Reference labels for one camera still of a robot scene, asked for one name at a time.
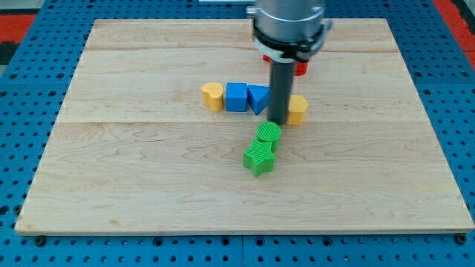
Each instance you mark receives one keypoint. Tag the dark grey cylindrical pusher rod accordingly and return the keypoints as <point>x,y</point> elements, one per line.
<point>280,87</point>

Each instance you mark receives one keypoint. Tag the green circle block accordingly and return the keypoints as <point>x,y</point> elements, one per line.
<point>269,132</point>

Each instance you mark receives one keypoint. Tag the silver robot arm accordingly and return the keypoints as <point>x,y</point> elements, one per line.
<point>288,32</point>

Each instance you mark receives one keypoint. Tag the green star block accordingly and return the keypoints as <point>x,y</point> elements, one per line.
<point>258,157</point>

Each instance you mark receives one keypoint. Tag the red block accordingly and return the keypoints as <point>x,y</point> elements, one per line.
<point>300,68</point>

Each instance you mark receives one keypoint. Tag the blue triangle block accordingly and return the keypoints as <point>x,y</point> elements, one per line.
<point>258,98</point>

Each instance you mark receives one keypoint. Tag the yellow pentagon block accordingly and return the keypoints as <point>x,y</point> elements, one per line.
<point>297,110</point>

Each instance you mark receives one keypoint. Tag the blue cube block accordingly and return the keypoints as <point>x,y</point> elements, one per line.
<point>236,97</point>

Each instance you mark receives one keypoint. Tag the yellow heart block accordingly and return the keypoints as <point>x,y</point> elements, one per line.
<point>212,94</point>

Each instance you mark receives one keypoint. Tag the wooden board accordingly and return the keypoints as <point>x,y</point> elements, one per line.
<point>134,151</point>

